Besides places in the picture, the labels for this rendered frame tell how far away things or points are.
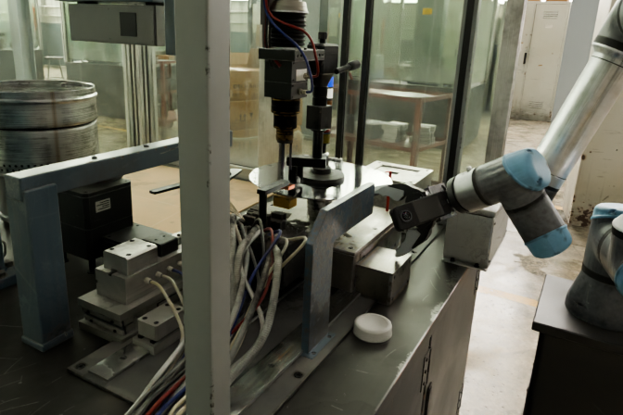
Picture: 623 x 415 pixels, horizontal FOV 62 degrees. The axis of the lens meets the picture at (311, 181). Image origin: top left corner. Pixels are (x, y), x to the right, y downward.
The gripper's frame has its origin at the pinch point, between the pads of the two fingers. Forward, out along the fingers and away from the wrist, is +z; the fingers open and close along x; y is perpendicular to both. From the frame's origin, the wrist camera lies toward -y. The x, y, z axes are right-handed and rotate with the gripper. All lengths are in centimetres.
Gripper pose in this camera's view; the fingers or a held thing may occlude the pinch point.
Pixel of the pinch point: (380, 223)
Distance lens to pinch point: 111.4
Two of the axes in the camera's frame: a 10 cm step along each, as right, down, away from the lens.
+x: -3.4, -9.3, 1.3
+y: 7.0, -1.6, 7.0
